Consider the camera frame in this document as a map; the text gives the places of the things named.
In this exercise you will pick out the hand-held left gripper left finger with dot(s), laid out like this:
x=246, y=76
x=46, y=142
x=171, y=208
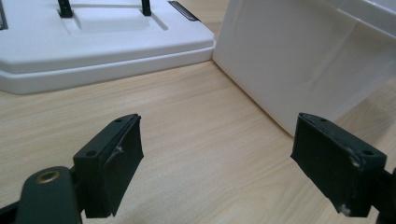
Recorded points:
x=106, y=168

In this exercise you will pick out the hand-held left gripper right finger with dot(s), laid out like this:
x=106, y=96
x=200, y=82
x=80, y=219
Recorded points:
x=336, y=168

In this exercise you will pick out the white plastic container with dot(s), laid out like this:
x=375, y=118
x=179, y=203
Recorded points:
x=299, y=59

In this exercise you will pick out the white plastic rack base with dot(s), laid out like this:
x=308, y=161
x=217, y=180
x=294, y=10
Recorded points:
x=93, y=43

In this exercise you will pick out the black rack post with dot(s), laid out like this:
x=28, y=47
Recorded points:
x=146, y=7
x=65, y=8

